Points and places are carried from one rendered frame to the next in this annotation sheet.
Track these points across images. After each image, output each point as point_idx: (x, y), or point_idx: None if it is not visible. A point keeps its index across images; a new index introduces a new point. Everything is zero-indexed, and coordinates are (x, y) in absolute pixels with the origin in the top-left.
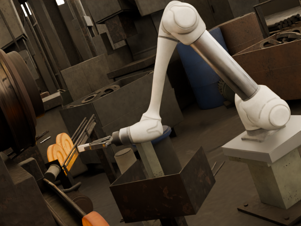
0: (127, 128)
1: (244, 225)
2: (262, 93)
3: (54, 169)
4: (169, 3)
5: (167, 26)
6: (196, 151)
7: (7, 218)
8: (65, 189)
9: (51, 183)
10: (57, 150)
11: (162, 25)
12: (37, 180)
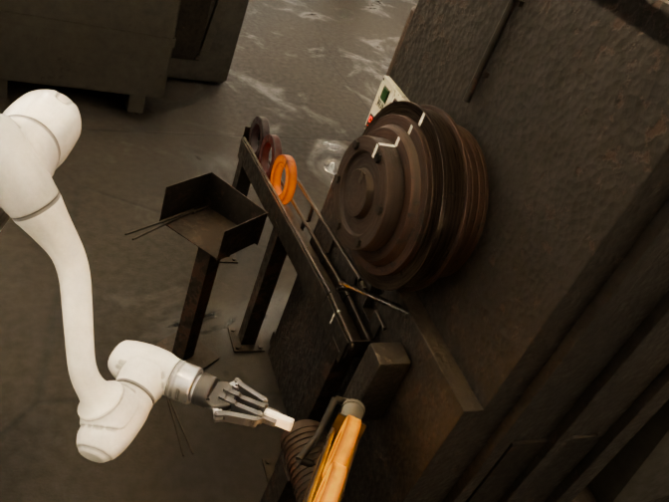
0: (182, 363)
1: (8, 499)
2: None
3: (343, 410)
4: (9, 119)
5: (78, 136)
6: (178, 182)
7: None
8: (326, 413)
9: (336, 317)
10: (340, 434)
11: (57, 159)
12: (362, 340)
